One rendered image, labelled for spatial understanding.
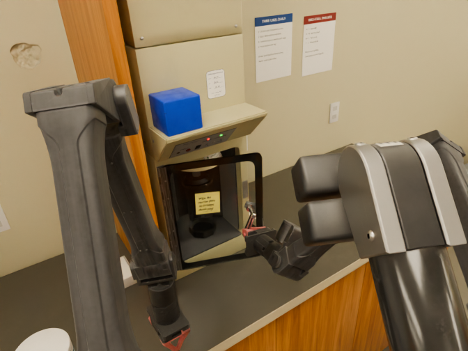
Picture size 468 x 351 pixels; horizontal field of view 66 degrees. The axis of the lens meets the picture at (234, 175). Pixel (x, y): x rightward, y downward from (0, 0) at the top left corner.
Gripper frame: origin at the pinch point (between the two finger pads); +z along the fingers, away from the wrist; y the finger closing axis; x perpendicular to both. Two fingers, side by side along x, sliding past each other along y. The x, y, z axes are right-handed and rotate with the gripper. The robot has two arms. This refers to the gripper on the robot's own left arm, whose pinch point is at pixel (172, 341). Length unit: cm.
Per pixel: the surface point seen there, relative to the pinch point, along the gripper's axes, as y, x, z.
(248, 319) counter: 5.7, -25.8, 15.7
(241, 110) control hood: 27, -40, -42
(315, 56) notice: 76, -118, -40
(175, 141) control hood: 21.9, -16.4, -40.0
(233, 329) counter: 5.5, -20.1, 15.7
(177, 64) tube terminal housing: 33, -24, -56
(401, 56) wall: 77, -190, -30
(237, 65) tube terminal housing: 33, -43, -53
